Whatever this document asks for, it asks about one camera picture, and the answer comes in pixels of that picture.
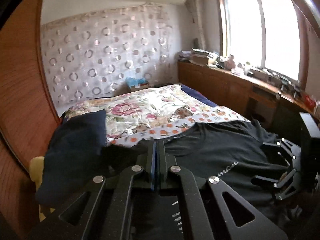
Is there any circle patterned lace curtain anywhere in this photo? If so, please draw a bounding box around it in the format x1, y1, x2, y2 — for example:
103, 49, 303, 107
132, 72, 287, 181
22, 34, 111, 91
41, 4, 175, 108

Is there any folded navy blue garment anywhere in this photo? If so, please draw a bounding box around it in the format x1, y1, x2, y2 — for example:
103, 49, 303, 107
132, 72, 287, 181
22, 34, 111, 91
36, 110, 106, 208

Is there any stack of books and papers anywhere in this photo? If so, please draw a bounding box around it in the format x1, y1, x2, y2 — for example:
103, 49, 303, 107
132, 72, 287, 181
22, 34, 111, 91
177, 49, 219, 66

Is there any red container on desk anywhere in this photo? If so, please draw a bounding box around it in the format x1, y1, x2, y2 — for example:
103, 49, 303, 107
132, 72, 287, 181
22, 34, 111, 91
303, 94, 319, 114

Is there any black t-shirt with script logo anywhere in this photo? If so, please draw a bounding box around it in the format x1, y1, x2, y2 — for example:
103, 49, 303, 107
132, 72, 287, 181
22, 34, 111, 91
101, 119, 308, 221

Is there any long wooden desk cabinet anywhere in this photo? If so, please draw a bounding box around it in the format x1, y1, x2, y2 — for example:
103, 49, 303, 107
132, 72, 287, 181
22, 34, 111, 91
177, 61, 311, 130

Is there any brown wooden wardrobe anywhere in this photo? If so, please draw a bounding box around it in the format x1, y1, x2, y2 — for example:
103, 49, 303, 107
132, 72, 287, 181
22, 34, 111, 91
1, 0, 60, 239

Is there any orange fruit print bedsheet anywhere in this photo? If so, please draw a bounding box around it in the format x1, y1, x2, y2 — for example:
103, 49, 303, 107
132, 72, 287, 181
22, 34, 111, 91
107, 106, 250, 147

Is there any bright window with frame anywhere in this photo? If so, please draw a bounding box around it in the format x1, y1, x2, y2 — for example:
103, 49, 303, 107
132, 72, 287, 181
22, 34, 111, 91
218, 0, 310, 88

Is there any floral patterned quilt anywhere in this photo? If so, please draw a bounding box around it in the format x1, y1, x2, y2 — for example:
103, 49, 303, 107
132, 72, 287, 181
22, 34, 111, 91
65, 85, 200, 140

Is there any yellow cloth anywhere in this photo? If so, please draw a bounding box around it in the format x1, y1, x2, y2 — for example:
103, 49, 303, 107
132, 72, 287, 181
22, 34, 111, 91
29, 156, 55, 222

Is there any blue tissue box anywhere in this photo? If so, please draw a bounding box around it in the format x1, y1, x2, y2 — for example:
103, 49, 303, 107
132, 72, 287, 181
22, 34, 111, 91
126, 77, 149, 92

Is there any navy blue blanket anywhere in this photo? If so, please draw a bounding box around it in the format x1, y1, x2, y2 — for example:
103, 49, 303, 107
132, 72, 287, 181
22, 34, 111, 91
181, 84, 217, 107

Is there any pink figurine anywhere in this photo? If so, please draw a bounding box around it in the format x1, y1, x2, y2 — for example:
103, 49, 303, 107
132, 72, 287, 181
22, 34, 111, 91
224, 55, 236, 70

